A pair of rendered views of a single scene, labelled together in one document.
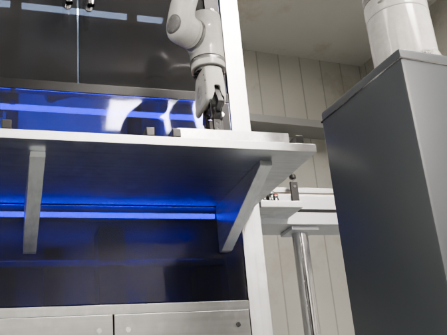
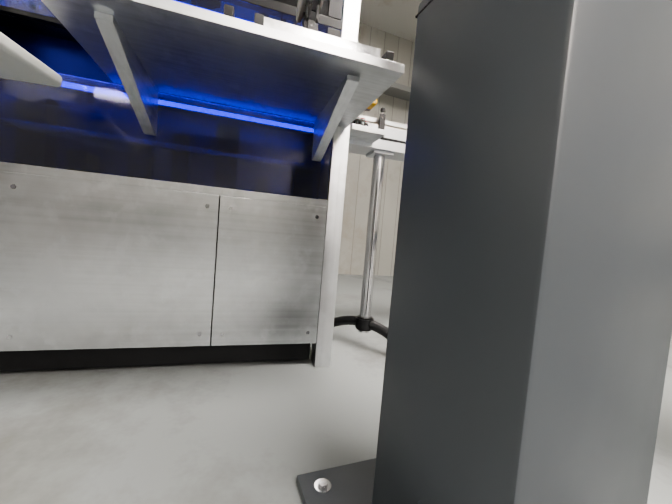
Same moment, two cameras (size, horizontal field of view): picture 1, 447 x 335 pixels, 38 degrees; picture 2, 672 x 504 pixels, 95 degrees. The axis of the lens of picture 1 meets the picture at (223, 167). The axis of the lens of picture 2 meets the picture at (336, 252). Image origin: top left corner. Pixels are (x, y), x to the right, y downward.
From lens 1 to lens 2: 66 cm
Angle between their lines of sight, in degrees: 24
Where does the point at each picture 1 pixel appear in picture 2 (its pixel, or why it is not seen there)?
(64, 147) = (131, 12)
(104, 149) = (179, 25)
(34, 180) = (115, 53)
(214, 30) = not seen: outside the picture
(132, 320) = (235, 201)
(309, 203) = (391, 133)
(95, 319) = (204, 196)
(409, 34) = not seen: outside the picture
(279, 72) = (397, 50)
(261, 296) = (338, 199)
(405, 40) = not seen: outside the picture
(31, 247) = (148, 129)
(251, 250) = (336, 163)
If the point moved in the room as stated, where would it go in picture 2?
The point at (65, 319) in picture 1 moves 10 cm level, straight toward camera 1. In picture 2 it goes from (179, 193) to (169, 188)
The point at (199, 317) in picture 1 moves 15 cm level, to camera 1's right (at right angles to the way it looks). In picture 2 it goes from (287, 207) to (332, 210)
